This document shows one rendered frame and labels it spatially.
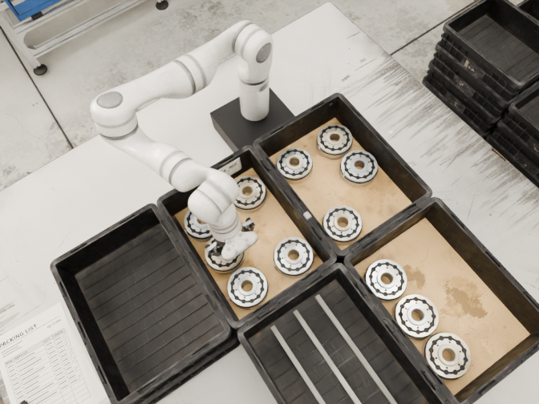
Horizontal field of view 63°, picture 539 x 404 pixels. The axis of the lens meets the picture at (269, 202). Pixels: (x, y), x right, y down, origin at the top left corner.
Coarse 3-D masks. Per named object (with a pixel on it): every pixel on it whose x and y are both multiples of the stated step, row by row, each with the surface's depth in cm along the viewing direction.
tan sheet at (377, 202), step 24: (336, 120) 132; (312, 144) 129; (336, 168) 126; (360, 168) 125; (312, 192) 123; (336, 192) 123; (360, 192) 122; (384, 192) 122; (360, 216) 119; (384, 216) 119
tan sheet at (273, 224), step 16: (240, 176) 126; (256, 176) 126; (272, 208) 122; (256, 224) 120; (272, 224) 120; (288, 224) 119; (192, 240) 119; (272, 240) 118; (256, 256) 116; (272, 256) 116; (272, 272) 114; (224, 288) 113; (272, 288) 113
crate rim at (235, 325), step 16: (224, 160) 117; (272, 176) 115; (176, 192) 115; (288, 192) 112; (160, 208) 113; (320, 240) 107; (192, 256) 108; (336, 256) 105; (320, 272) 103; (208, 288) 103; (288, 288) 102; (224, 304) 102; (272, 304) 101; (240, 320) 100
